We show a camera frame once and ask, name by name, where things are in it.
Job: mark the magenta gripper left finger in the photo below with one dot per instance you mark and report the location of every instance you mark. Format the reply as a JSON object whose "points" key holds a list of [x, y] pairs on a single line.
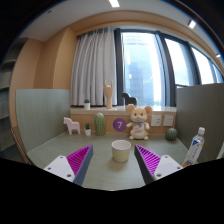
{"points": [[73, 167]]}

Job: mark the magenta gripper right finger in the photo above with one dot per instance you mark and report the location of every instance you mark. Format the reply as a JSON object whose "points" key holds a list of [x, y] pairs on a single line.
{"points": [[154, 167]]}

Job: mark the clear plastic water bottle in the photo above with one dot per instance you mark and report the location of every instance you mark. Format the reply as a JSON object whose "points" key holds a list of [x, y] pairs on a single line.
{"points": [[195, 148]]}

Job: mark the cream paper cup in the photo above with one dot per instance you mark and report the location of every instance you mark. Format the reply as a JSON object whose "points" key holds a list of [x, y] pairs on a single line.
{"points": [[121, 150]]}

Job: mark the round green ceramic cactus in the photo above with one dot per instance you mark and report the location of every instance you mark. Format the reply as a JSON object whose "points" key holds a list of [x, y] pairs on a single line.
{"points": [[171, 134]]}

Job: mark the small potted plant on table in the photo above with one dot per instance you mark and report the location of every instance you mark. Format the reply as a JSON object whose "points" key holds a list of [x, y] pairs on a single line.
{"points": [[87, 129]]}

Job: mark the plush mouse toy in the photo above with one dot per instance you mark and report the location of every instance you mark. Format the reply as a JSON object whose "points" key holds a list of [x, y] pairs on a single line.
{"points": [[139, 125]]}

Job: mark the pink wooden horse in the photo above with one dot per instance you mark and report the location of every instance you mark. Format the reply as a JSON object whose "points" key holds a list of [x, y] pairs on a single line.
{"points": [[71, 125]]}

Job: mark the tall green ceramic cactus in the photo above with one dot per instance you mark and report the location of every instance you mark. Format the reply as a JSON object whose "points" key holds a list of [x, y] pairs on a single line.
{"points": [[99, 124]]}

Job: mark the purple number seven sticker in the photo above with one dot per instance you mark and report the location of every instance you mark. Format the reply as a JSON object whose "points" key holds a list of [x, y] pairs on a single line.
{"points": [[119, 124]]}

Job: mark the left grey partition panel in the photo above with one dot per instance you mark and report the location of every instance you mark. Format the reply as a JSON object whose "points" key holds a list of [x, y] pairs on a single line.
{"points": [[40, 114]]}

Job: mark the grey partition panel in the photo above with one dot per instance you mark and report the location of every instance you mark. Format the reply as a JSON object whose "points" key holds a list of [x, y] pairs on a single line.
{"points": [[201, 106], [40, 114]]}

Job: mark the small potted plant on sill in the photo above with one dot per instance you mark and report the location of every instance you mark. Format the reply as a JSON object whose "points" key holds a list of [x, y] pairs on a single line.
{"points": [[87, 104]]}

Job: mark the black horse figurine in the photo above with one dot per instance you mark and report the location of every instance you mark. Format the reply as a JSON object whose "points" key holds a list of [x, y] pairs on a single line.
{"points": [[128, 99]]}

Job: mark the right grey partition panel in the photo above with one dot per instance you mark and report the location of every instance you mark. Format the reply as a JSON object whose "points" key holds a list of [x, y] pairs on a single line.
{"points": [[201, 106]]}

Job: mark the wooden hand sculpture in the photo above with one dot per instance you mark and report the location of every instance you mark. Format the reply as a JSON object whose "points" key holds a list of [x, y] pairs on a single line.
{"points": [[108, 91]]}

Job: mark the grey curtain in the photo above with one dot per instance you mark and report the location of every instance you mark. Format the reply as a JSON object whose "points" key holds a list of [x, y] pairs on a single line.
{"points": [[94, 62]]}

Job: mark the left white wall socket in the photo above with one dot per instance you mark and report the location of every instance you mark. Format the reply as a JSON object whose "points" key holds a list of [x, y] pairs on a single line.
{"points": [[156, 120]]}

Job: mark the white wall socket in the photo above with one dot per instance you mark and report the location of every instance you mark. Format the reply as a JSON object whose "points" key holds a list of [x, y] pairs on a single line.
{"points": [[168, 120], [156, 120]]}

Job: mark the right white wall socket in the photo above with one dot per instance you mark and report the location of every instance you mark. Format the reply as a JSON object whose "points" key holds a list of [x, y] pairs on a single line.
{"points": [[168, 120]]}

